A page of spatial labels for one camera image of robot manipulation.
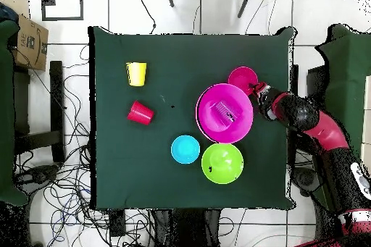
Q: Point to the small crimson bowl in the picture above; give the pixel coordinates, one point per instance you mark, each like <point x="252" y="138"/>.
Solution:
<point x="240" y="77"/>

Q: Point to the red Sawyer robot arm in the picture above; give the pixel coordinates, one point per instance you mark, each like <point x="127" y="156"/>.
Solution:
<point x="327" y="131"/>

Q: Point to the black pedestal leg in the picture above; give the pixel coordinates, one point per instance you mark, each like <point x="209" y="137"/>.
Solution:
<point x="37" y="175"/>
<point x="304" y="179"/>

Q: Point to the green bowl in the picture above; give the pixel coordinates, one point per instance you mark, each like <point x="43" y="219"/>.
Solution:
<point x="222" y="163"/>

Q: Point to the cardboard box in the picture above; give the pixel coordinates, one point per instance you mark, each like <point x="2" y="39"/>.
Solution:
<point x="32" y="47"/>

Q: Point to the green clothed side table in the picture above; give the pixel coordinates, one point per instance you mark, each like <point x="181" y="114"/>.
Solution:
<point x="5" y="113"/>
<point x="345" y="79"/>

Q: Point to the small light blue bowl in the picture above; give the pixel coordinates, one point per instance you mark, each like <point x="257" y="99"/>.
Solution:
<point x="185" y="149"/>

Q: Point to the red cup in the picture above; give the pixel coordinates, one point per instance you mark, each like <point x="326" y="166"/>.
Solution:
<point x="140" y="113"/>

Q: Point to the black stool frame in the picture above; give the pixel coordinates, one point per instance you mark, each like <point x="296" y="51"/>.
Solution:
<point x="56" y="99"/>

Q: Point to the black power adapter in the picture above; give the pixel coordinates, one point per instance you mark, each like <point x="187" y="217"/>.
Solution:
<point x="117" y="225"/>

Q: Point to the purple cup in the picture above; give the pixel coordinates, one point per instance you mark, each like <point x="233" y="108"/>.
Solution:
<point x="224" y="110"/>

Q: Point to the large pink bowl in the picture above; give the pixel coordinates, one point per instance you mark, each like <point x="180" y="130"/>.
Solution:
<point x="208" y="128"/>

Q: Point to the yellow cup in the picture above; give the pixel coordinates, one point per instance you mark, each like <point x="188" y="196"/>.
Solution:
<point x="136" y="74"/>

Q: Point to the dark green tablecloth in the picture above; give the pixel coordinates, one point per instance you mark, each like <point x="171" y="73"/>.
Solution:
<point x="174" y="70"/>

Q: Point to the black chair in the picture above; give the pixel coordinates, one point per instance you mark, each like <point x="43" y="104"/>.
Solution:
<point x="316" y="83"/>

